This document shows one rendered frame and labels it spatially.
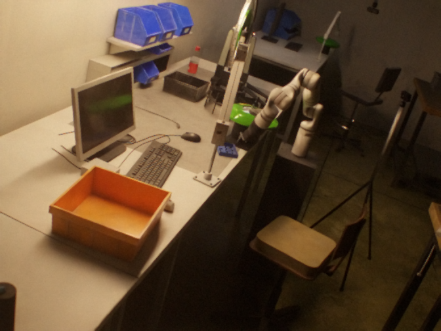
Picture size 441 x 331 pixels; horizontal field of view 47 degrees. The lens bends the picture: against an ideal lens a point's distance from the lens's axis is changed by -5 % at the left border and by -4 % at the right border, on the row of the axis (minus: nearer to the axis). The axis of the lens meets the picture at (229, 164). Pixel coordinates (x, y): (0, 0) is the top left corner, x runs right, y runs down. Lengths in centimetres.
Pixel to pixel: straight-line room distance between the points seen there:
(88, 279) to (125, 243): 17
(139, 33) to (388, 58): 487
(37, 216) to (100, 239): 27
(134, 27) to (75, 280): 174
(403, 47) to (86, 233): 610
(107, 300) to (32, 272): 24
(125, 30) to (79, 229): 156
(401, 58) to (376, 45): 38
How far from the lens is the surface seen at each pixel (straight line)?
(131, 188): 196
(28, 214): 187
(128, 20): 300
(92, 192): 203
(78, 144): 212
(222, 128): 221
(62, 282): 160
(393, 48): 733
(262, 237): 263
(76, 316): 150
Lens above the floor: 195
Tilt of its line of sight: 24 degrees down
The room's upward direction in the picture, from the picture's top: 17 degrees clockwise
